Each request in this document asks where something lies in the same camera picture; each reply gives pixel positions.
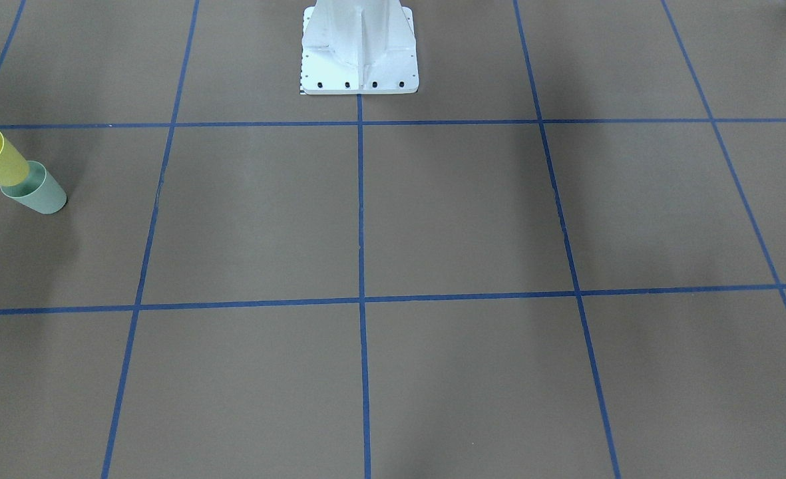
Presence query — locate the green plastic cup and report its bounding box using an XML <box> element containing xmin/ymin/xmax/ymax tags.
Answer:
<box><xmin>0</xmin><ymin>160</ymin><xmax>68</xmax><ymax>215</ymax></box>

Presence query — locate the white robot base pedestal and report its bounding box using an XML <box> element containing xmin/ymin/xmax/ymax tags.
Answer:
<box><xmin>299</xmin><ymin>1</ymin><xmax>419</xmax><ymax>95</ymax></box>

